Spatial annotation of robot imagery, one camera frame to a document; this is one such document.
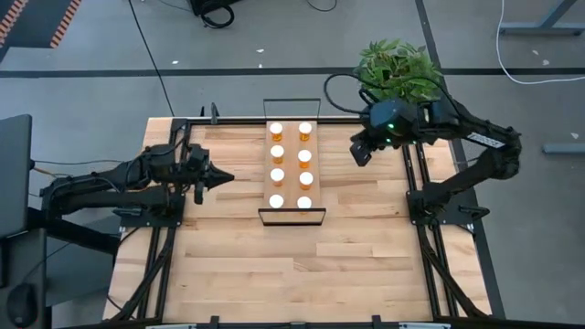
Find green potted plant white pot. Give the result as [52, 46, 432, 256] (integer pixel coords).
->
[353, 38, 443, 106]

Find black floor cable loop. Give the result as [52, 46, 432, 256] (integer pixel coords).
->
[308, 0, 342, 12]

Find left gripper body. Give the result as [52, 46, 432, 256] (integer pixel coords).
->
[180, 144, 212, 206]

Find grey metal desk leg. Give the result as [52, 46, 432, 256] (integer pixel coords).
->
[499, 0, 585, 37]

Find black ramp orange hazard stripes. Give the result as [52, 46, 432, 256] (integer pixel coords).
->
[0, 0, 83, 63]

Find black aluminium table frame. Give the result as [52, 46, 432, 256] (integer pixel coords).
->
[54, 102, 585, 329]

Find wooden shelf black metal frames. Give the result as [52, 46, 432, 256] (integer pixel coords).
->
[257, 97, 327, 228]

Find black device with coiled cable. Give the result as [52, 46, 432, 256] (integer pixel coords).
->
[189, 0, 241, 29]

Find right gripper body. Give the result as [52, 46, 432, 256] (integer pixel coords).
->
[363, 99, 418, 150]

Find long black floor cable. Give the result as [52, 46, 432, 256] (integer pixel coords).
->
[126, 0, 176, 118]

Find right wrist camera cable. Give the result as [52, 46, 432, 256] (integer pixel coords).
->
[323, 72, 463, 120]

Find yellow cable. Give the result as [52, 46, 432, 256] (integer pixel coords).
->
[32, 164, 60, 179]

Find white floor cable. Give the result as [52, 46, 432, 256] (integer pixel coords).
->
[495, 0, 585, 86]

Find grey metal floor bar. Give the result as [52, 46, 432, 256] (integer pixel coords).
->
[542, 143, 585, 154]

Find black computer mouse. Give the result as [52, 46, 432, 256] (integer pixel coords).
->
[5, 282, 38, 328]

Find thin black cable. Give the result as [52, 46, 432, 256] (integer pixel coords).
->
[31, 158, 125, 165]

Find black side desk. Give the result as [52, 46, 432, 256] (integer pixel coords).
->
[0, 207, 121, 329]

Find black monitor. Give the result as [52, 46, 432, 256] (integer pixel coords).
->
[0, 113, 34, 239]

